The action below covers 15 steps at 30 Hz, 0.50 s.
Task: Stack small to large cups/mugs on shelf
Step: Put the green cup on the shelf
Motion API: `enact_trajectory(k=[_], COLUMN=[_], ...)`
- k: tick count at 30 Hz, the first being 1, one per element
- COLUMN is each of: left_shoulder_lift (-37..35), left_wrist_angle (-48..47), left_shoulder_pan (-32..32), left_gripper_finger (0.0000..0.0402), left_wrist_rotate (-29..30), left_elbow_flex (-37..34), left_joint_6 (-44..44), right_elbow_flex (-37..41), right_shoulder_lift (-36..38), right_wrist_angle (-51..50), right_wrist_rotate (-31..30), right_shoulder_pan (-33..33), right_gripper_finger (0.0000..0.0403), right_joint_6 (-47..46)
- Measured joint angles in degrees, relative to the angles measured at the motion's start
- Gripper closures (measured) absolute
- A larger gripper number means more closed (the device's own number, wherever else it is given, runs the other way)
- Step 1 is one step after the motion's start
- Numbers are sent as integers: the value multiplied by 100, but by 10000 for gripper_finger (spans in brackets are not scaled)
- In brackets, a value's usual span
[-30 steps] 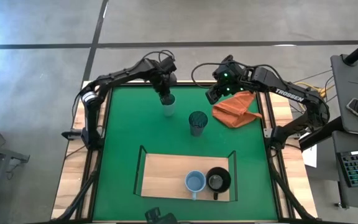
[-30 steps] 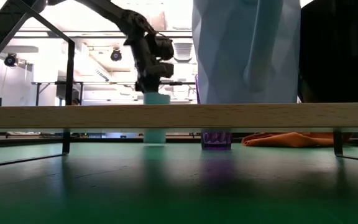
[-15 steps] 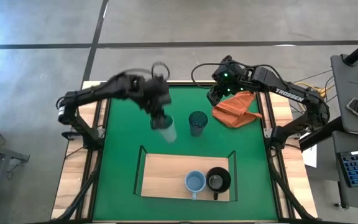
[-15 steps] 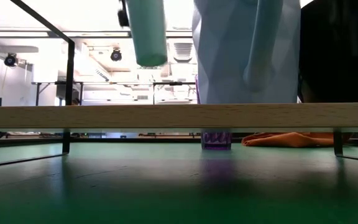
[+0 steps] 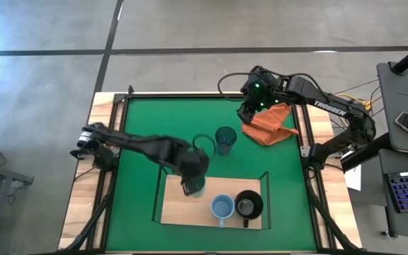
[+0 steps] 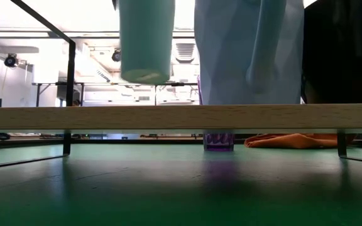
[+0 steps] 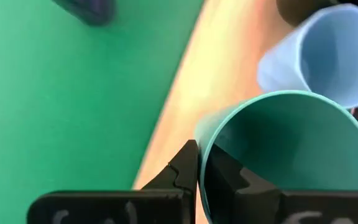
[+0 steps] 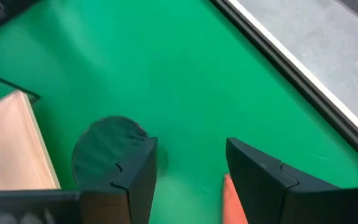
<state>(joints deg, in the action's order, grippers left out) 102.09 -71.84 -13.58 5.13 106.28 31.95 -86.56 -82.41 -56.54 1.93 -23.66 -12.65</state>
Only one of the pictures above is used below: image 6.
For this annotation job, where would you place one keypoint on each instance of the purple faceted plastic cup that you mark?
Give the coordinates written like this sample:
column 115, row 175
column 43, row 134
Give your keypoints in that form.
column 218, row 142

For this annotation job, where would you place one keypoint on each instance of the teal tumbler cup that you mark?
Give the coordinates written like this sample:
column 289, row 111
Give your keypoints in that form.
column 146, row 40

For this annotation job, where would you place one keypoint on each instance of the wooden shelf with black legs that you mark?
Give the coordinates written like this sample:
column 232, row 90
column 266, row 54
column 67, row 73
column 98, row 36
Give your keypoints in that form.
column 181, row 117

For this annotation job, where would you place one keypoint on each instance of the background table with black legs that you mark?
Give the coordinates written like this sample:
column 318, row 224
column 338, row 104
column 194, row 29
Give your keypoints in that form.
column 181, row 84
column 58, row 83

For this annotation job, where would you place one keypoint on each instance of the white air vent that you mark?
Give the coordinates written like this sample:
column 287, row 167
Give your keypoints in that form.
column 184, row 51

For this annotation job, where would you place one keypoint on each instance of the green table mat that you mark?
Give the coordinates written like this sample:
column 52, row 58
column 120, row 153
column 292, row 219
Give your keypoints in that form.
column 181, row 188

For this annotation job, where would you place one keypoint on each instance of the light blue faceted mug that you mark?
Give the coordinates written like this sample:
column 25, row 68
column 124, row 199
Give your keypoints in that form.
column 231, row 47

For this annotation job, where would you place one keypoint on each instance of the orange cloth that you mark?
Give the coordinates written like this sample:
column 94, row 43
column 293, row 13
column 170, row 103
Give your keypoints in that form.
column 291, row 141

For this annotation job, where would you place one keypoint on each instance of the black round ceiling camera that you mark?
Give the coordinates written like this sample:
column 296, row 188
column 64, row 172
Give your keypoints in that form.
column 10, row 60
column 116, row 55

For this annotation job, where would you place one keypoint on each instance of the black metal frame bar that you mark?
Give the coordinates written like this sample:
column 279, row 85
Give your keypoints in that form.
column 71, row 72

